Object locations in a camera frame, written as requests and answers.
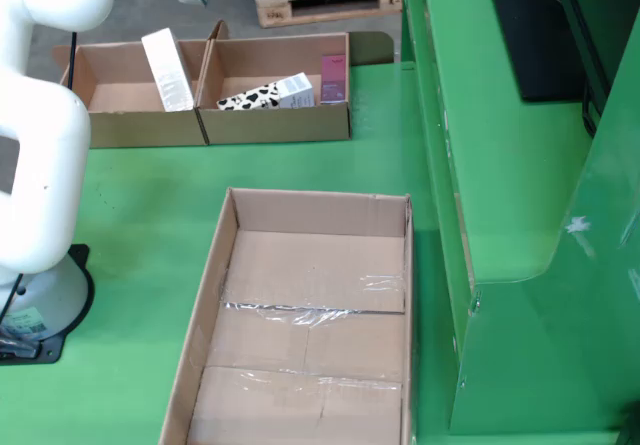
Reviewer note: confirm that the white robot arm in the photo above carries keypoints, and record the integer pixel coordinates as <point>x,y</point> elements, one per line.
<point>45,165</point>

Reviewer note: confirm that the open cardboard box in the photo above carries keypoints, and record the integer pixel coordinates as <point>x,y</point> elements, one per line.
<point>140,127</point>
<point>275,125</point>

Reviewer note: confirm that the cow pattern white box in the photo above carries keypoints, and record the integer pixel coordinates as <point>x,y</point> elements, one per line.
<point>250,99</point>

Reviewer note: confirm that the pink product box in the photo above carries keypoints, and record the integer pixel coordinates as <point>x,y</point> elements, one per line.
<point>333,77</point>

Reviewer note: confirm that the large shallow cardboard tray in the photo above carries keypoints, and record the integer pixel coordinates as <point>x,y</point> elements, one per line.
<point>310,345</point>

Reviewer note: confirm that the tall plain white box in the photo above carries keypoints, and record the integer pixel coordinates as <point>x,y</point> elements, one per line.
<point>167,70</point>

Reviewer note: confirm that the green metal cabinet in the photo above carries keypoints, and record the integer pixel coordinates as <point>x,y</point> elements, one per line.
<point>500,165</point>

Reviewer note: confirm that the wooden pallet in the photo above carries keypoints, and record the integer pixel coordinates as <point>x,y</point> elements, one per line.
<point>330,12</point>

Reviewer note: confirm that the black flat panel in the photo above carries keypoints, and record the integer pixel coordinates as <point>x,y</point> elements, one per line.
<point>530,40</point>

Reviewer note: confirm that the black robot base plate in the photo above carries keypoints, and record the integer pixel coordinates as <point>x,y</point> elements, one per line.
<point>55,352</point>

